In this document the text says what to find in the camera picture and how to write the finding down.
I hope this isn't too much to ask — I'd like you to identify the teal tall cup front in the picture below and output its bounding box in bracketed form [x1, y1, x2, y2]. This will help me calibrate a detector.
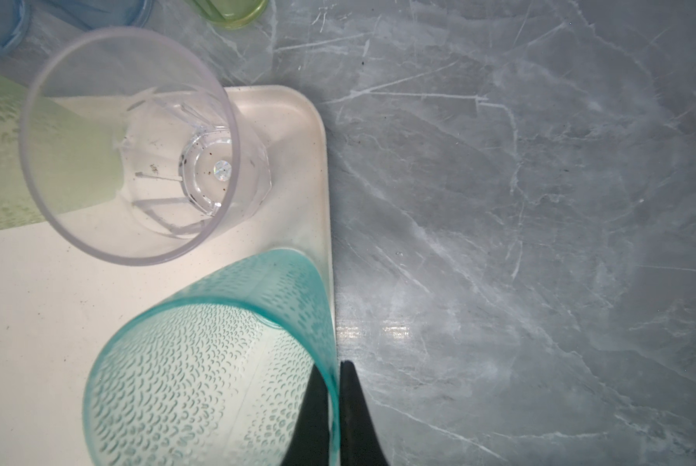
[83, 249, 340, 465]

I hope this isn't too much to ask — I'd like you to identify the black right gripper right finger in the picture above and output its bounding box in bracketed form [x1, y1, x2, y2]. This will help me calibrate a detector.
[339, 360, 389, 466]

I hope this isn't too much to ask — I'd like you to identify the small green cup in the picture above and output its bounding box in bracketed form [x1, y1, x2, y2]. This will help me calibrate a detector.
[0, 75, 124, 230]

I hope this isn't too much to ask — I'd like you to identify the clear faceted small cup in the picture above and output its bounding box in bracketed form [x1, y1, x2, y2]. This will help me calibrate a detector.
[19, 27, 272, 266]

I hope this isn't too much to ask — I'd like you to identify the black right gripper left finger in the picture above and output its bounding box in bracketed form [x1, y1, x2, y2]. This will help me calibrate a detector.
[281, 365, 331, 466]

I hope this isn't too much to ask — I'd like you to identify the green tall cup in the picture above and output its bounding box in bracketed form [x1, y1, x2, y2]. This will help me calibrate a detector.
[187, 0, 268, 29]

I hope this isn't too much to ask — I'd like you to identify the blue tall cup right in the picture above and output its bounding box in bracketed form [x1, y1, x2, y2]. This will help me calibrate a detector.
[35, 0, 155, 31]

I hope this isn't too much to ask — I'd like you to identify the white rectangular tray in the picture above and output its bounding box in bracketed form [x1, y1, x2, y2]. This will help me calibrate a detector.
[0, 85, 332, 465]

